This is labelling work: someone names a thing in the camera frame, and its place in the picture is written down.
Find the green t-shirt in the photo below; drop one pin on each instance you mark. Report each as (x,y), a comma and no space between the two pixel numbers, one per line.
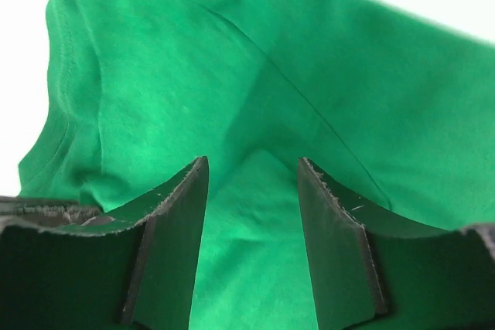
(392,107)

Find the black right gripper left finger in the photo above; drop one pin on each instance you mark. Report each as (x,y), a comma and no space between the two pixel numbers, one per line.
(70,266)

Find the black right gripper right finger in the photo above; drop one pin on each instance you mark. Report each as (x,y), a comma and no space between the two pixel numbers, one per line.
(373,269)

